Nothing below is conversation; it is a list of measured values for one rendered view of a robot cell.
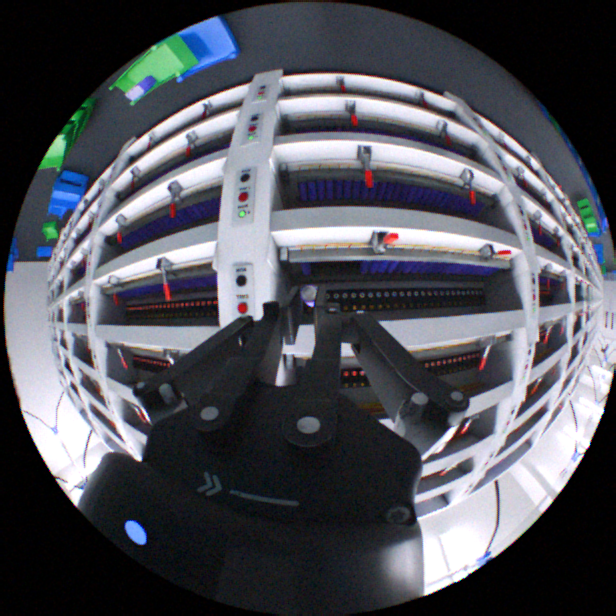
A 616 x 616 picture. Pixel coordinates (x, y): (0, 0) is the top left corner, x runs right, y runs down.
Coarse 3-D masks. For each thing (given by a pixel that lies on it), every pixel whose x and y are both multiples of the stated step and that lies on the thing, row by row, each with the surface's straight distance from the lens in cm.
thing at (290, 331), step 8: (296, 288) 20; (288, 296) 17; (296, 296) 18; (288, 304) 15; (296, 304) 17; (288, 312) 14; (296, 312) 17; (288, 320) 15; (296, 320) 17; (288, 328) 15; (296, 328) 17; (288, 336) 15; (296, 336) 17; (288, 344) 15
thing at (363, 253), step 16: (304, 256) 36; (320, 256) 36; (336, 256) 36; (352, 256) 37; (368, 256) 37; (384, 256) 38; (400, 256) 39; (416, 256) 40; (432, 256) 42; (448, 256) 44; (464, 256) 48; (480, 256) 52; (496, 256) 55
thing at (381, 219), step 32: (288, 224) 34; (320, 224) 33; (352, 224) 33; (384, 224) 34; (416, 224) 37; (448, 224) 41; (480, 224) 49; (288, 256) 38; (512, 256) 62; (288, 288) 46; (352, 288) 49; (384, 288) 51
